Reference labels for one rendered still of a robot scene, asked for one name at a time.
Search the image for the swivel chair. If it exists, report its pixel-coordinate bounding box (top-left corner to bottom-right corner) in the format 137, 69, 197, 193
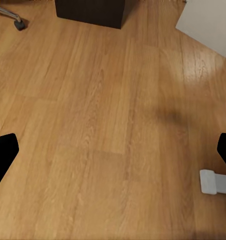
0, 7, 25, 30

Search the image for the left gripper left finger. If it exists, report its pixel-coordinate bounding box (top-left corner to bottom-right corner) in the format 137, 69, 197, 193
0, 133, 19, 182

